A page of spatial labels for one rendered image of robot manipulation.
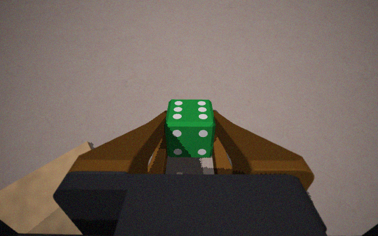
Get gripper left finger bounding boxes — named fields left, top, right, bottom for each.
left=68, top=110, right=168, bottom=174

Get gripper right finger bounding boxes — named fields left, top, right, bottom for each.
left=212, top=110, right=314, bottom=191

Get green dice with white pips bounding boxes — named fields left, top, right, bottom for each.
left=165, top=100, right=216, bottom=157

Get tan mat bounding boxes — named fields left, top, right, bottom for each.
left=0, top=141, right=92, bottom=235

